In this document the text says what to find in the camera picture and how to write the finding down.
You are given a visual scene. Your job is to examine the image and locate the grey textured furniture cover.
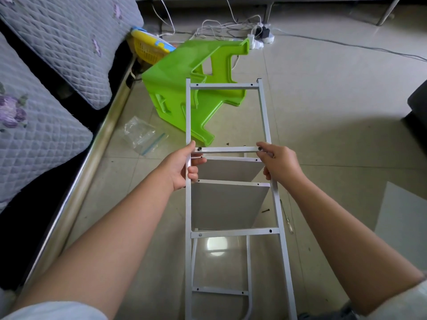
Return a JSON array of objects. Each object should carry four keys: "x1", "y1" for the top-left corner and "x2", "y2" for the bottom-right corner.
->
[{"x1": 0, "y1": 0, "x2": 145, "y2": 214}]

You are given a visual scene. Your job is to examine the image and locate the grey sofa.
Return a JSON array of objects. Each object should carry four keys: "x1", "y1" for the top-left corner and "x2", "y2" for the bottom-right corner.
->
[{"x1": 402, "y1": 78, "x2": 427, "y2": 157}]

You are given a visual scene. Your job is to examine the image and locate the person's left forearm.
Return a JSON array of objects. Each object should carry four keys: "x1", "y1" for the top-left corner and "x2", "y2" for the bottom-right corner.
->
[{"x1": 10, "y1": 171, "x2": 176, "y2": 317}]

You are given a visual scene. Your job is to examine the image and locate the clear plastic screw bag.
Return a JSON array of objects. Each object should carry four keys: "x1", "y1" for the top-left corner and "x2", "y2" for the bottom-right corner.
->
[{"x1": 122, "y1": 115, "x2": 171, "y2": 157}]

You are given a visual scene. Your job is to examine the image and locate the white power strip with plugs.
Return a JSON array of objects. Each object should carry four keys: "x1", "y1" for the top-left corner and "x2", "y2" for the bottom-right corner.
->
[{"x1": 252, "y1": 23, "x2": 276, "y2": 44}]

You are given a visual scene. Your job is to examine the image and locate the person's right forearm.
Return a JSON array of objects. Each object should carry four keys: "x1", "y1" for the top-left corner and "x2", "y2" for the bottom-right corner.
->
[{"x1": 287, "y1": 175, "x2": 427, "y2": 316}]

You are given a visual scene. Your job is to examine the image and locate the person's left hand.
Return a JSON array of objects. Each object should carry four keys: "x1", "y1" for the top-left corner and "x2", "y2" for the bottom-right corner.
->
[{"x1": 155, "y1": 140, "x2": 208, "y2": 193}]

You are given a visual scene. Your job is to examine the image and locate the yellow plastic basket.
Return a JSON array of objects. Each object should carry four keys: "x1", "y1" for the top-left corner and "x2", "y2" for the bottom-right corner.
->
[{"x1": 128, "y1": 26, "x2": 177, "y2": 65}]

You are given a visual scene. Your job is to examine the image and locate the green plastic stool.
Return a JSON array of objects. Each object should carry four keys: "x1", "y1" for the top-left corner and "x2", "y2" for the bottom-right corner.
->
[{"x1": 140, "y1": 38, "x2": 252, "y2": 147}]

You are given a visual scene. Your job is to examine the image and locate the long dark cable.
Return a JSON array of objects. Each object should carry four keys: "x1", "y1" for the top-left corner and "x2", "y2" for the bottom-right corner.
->
[{"x1": 274, "y1": 28, "x2": 427, "y2": 63}]

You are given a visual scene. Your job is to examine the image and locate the white metal frame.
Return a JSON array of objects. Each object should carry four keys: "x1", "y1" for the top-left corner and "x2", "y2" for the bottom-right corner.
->
[
  {"x1": 190, "y1": 153, "x2": 264, "y2": 320},
  {"x1": 184, "y1": 78, "x2": 298, "y2": 320}
]

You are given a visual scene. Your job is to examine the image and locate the person's white shirt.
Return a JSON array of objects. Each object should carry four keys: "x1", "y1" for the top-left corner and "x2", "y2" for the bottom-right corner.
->
[{"x1": 0, "y1": 280, "x2": 427, "y2": 320}]

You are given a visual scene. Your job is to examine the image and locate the tangle of white cables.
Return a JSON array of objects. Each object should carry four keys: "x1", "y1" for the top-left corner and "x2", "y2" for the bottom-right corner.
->
[{"x1": 152, "y1": 0, "x2": 274, "y2": 47}]

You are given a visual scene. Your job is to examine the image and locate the chrome metal base rail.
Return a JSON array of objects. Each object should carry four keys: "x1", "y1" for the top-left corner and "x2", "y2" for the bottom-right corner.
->
[{"x1": 16, "y1": 60, "x2": 137, "y2": 294}]

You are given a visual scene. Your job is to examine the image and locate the white wooden board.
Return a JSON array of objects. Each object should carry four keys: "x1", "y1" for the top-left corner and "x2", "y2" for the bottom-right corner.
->
[
  {"x1": 193, "y1": 158, "x2": 266, "y2": 184},
  {"x1": 374, "y1": 181, "x2": 427, "y2": 272},
  {"x1": 191, "y1": 180, "x2": 273, "y2": 232}
]

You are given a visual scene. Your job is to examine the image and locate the person's right hand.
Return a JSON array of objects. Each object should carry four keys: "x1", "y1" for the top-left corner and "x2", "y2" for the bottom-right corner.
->
[{"x1": 256, "y1": 142, "x2": 309, "y2": 191}]

